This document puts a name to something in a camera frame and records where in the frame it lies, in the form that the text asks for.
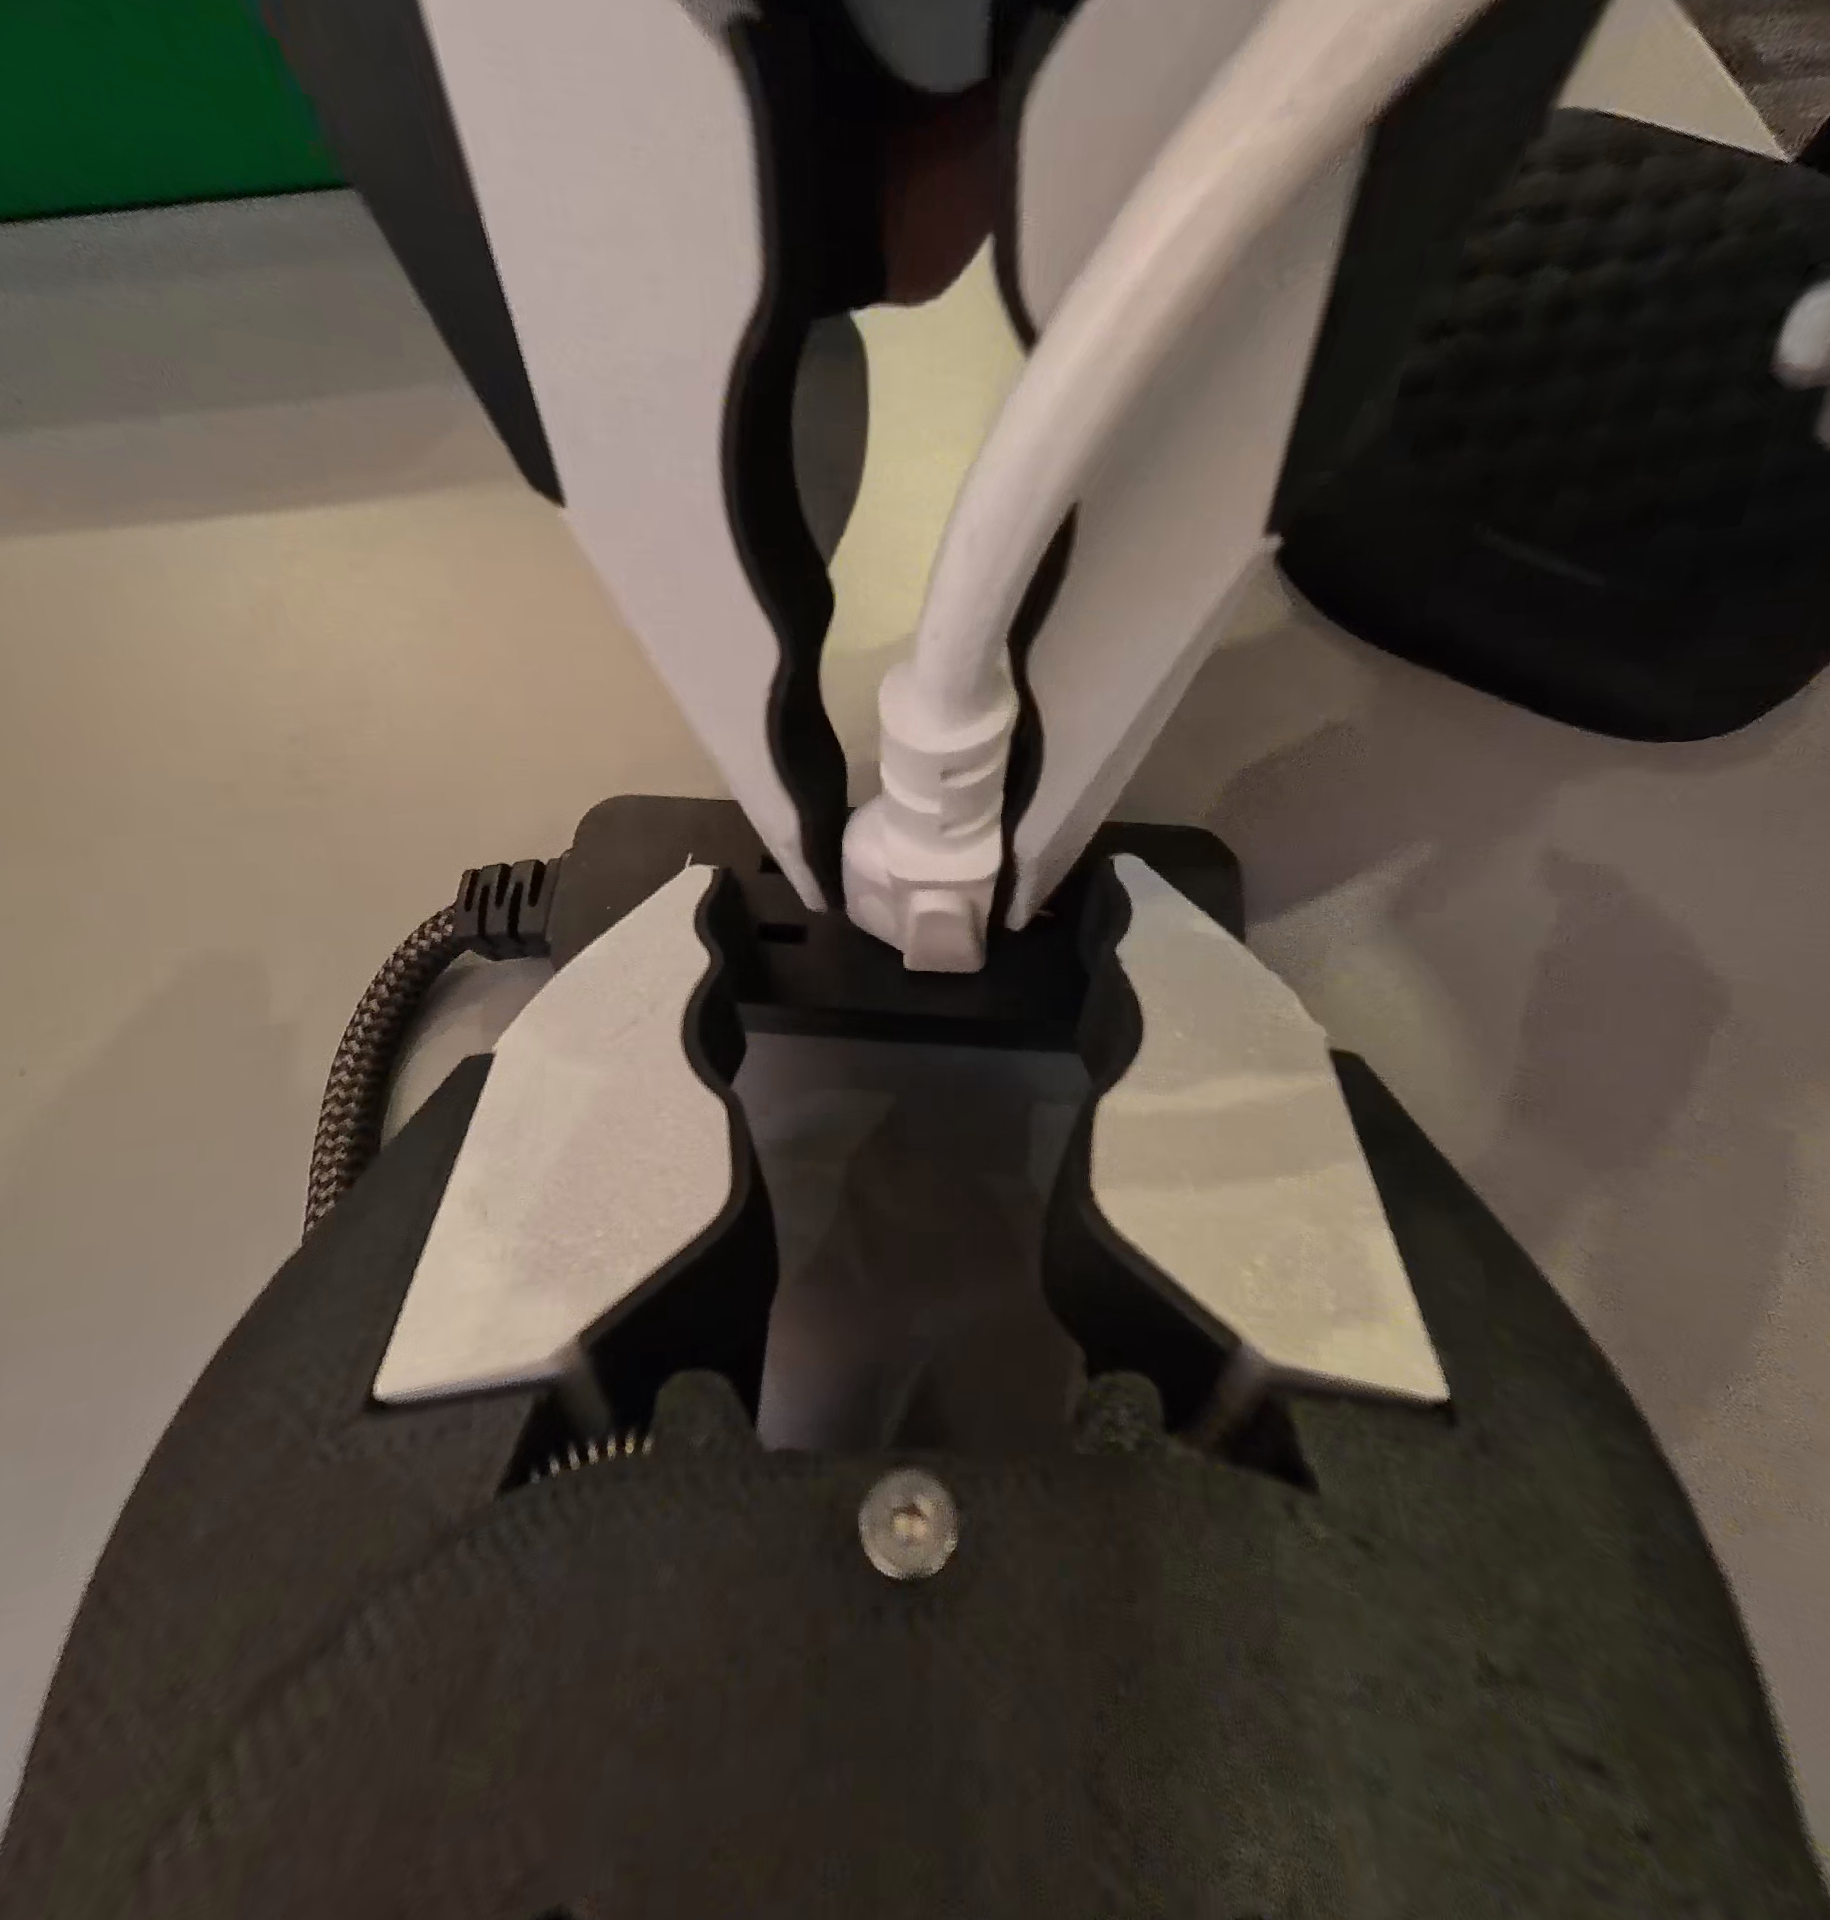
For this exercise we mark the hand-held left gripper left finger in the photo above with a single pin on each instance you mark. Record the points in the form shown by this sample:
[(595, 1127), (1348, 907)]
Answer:
[(586, 1186)]

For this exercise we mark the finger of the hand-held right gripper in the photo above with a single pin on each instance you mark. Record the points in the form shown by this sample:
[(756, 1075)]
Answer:
[(1170, 600), (615, 300)]

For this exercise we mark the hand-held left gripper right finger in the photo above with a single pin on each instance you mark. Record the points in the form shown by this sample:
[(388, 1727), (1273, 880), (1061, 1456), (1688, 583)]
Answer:
[(1261, 1200)]

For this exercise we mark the white power plug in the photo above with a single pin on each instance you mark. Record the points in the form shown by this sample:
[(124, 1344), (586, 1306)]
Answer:
[(936, 841)]

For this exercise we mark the black power strip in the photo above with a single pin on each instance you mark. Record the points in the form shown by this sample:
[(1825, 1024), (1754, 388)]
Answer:
[(885, 1005)]

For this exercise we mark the green plastic bin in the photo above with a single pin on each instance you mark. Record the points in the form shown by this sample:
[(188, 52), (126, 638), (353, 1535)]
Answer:
[(106, 91)]

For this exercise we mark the black mesh pad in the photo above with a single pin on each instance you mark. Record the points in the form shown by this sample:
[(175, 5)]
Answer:
[(1635, 451)]

